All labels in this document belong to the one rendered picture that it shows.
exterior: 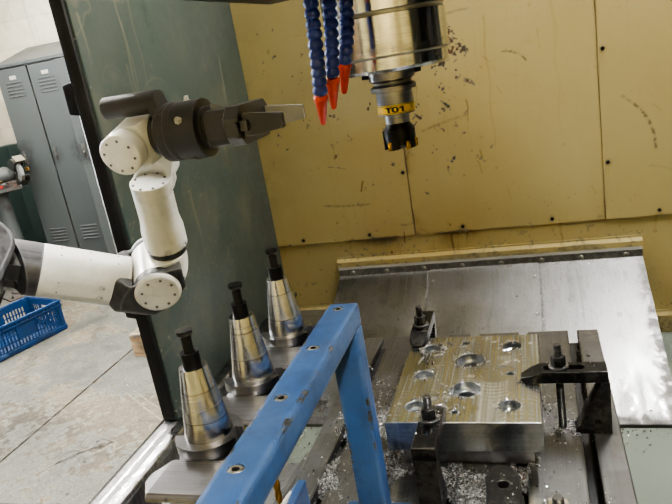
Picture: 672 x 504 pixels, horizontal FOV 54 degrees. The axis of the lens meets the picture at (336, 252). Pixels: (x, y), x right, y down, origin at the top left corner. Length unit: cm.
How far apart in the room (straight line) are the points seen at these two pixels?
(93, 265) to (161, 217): 14
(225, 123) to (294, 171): 114
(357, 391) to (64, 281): 54
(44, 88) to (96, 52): 465
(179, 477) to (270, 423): 9
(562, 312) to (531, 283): 14
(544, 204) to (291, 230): 77
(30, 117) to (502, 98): 487
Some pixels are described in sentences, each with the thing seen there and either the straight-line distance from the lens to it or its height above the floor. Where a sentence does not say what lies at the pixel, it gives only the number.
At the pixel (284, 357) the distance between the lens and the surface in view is 77.
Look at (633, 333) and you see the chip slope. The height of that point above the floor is 74.
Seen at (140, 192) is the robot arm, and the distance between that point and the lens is 110.
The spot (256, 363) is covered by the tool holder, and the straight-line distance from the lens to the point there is 70.
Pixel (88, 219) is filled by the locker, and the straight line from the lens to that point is 616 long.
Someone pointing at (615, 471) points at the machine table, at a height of 90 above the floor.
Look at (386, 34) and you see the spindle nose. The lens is 85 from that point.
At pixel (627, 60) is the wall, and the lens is 194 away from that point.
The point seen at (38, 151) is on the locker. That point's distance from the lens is 627.
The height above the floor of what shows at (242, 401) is 122.
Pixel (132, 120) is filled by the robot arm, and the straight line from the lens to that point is 106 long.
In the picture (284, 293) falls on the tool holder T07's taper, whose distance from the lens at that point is 79.
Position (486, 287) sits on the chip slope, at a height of 82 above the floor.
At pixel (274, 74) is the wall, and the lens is 205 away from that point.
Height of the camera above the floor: 154
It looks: 17 degrees down
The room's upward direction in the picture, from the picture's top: 10 degrees counter-clockwise
